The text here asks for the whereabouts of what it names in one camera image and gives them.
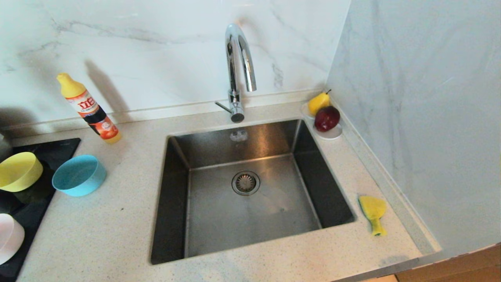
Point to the yellow fish-shaped sponge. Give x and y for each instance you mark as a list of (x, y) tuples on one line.
[(372, 208)]

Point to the orange yellow dish soap bottle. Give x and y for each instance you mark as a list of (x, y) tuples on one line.
[(93, 114)]

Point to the blue plastic bowl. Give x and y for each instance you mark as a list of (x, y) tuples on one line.
[(79, 175)]

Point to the yellow plastic bowl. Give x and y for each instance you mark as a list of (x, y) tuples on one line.
[(19, 171)]

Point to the pink plastic bowl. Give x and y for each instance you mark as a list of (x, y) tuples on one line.
[(9, 238)]

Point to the stainless steel sink basin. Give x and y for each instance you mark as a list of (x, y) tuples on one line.
[(235, 227)]

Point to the round metal drain strainer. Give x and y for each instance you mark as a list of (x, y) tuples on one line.
[(245, 183)]

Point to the yellow pear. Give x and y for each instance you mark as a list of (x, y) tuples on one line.
[(319, 103)]

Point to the chrome gooseneck faucet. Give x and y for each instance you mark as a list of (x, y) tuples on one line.
[(234, 62)]

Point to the dark red apple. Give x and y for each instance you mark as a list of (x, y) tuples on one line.
[(327, 118)]

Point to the small white dish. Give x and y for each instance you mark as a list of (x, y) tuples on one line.
[(330, 135)]

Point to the black induction cooktop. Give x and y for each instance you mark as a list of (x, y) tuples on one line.
[(58, 150)]

